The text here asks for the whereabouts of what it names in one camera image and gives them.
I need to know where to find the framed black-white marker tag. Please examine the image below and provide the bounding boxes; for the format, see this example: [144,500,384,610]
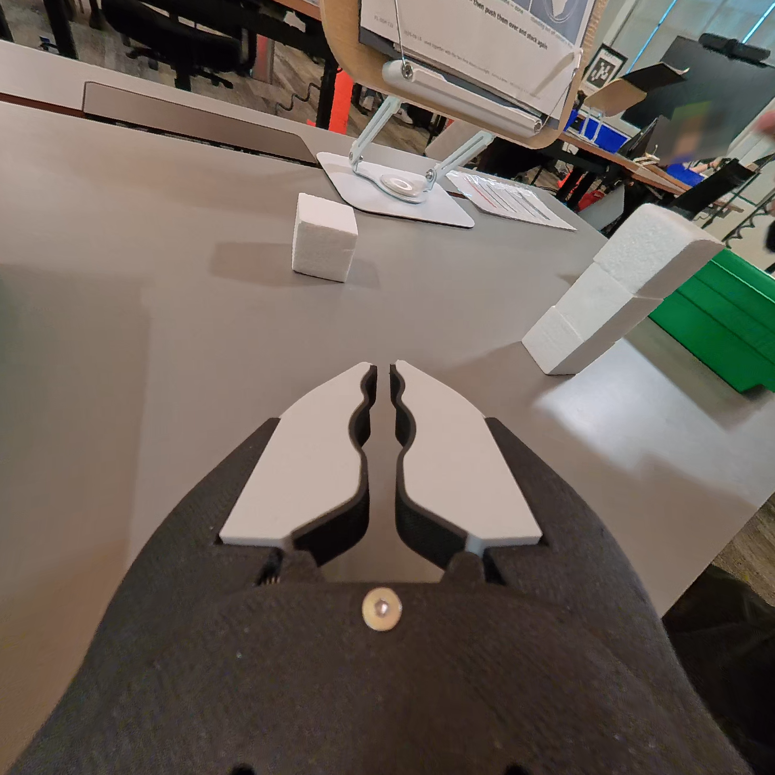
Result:
[582,44,628,93]

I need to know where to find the grey desk cable cover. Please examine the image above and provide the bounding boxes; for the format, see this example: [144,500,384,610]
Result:
[83,82,318,164]

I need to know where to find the black office chair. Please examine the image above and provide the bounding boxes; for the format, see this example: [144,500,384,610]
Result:
[100,0,243,92]

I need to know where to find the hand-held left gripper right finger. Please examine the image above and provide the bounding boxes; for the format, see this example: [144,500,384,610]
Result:
[389,360,544,570]

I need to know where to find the grey desk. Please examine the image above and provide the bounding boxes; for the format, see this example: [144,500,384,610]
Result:
[0,100,775,764]

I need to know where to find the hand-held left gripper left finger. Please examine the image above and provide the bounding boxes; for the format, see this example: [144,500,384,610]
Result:
[219,362,378,567]

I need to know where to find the printed paper sheet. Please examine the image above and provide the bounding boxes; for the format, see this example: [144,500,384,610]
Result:
[358,0,597,119]

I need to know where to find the green plastic bin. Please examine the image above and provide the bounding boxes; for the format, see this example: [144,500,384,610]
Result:
[649,248,775,394]

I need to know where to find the white foam cube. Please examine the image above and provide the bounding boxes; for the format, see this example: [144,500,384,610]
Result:
[554,262,665,351]
[593,203,725,299]
[521,306,620,376]
[291,193,358,283]

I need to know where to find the blue plastic bin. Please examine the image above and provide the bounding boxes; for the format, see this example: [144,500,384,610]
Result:
[566,114,630,152]

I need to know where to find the black monitor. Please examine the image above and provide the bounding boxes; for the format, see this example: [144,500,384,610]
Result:
[624,35,775,146]

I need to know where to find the grey chair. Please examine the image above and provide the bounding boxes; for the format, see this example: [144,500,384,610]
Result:
[578,184,626,232]

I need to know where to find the black webcam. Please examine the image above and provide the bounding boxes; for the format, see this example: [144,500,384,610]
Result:
[698,33,771,63]

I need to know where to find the clear sleeve with printed sheet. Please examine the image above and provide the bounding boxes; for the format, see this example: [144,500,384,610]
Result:
[445,170,578,232]

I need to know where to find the brown wooden table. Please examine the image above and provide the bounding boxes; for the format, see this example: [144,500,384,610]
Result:
[560,130,688,196]

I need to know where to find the person's dark trousers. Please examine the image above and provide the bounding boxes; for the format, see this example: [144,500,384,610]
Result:
[663,566,775,775]

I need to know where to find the cardboard box flap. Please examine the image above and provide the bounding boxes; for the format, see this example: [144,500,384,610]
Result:
[590,62,690,117]

